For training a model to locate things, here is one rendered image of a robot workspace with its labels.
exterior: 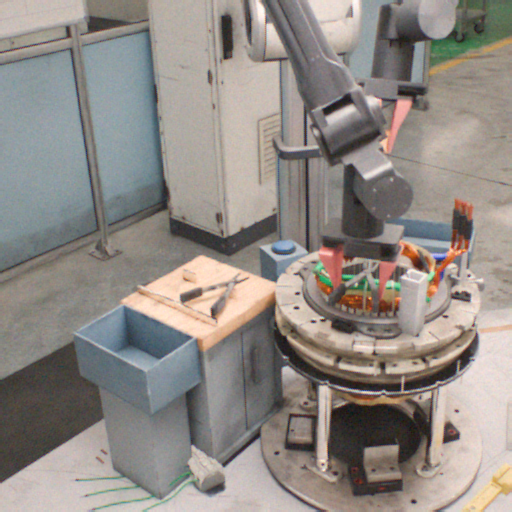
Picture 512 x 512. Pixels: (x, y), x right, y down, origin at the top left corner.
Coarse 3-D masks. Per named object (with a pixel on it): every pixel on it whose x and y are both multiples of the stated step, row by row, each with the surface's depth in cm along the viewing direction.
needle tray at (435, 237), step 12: (408, 228) 147; (420, 228) 146; (432, 228) 146; (444, 228) 145; (408, 240) 147; (420, 240) 147; (432, 240) 146; (444, 240) 146; (456, 240) 145; (432, 252) 136; (444, 252) 136; (468, 252) 134; (456, 264) 136; (468, 264) 135
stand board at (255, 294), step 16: (176, 272) 131; (208, 272) 130; (224, 272) 130; (240, 272) 130; (160, 288) 126; (176, 288) 126; (192, 288) 126; (240, 288) 125; (256, 288) 125; (272, 288) 125; (128, 304) 122; (144, 304) 122; (160, 304) 122; (192, 304) 121; (208, 304) 121; (240, 304) 121; (256, 304) 121; (272, 304) 125; (176, 320) 117; (192, 320) 117; (224, 320) 117; (240, 320) 119; (208, 336) 113; (224, 336) 116
